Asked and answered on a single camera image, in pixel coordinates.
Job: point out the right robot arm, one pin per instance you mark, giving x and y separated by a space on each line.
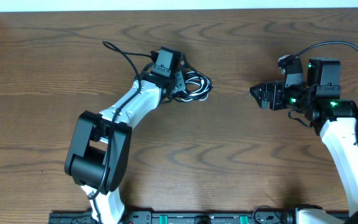
334 120

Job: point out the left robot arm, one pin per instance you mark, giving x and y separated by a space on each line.
99 150

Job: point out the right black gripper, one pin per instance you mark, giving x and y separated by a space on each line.
276 88

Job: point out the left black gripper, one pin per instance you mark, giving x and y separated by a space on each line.
182 86

